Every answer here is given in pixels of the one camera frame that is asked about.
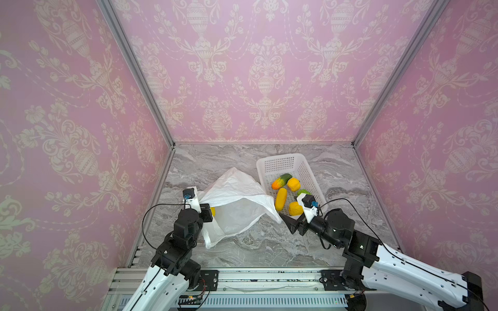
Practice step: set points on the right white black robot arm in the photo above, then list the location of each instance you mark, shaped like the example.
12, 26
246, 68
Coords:
371, 264

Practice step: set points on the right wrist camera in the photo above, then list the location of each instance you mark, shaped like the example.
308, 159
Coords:
309, 205

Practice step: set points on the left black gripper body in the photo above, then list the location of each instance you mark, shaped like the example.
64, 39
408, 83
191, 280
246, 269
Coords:
200, 225

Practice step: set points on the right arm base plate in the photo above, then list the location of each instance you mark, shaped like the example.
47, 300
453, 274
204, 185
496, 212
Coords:
334, 280

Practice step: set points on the yellow lemon fruit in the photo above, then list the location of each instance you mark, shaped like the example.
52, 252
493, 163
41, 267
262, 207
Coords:
294, 184

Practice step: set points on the aluminium front rail frame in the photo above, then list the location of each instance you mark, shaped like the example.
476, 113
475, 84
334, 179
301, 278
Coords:
266, 289

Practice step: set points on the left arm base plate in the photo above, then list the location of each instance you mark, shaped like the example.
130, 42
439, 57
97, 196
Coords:
205, 280

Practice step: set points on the green fruit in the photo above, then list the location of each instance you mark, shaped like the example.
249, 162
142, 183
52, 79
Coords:
303, 191

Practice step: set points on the white plastic bag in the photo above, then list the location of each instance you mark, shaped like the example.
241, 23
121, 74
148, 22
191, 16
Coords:
239, 202

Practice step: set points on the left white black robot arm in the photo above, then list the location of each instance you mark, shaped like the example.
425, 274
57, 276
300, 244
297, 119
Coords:
173, 279

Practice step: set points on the right aluminium corner post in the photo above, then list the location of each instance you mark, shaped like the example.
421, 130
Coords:
415, 44

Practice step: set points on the aluminium corner post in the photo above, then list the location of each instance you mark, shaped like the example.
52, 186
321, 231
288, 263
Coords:
130, 58
415, 44

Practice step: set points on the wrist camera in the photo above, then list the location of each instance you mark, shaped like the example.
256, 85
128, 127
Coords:
191, 200
309, 205

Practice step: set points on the white plastic mesh basket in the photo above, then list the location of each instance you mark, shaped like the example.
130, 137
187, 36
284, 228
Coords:
272, 167

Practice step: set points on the left aluminium corner post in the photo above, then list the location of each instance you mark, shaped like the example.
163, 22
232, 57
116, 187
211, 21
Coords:
130, 58

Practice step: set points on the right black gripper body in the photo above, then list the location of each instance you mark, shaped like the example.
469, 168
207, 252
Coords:
301, 225

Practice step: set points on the long yellow banana toy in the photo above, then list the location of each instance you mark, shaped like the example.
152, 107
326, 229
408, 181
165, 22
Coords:
281, 199

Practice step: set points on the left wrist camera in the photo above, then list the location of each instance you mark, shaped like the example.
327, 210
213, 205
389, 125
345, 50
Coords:
191, 200

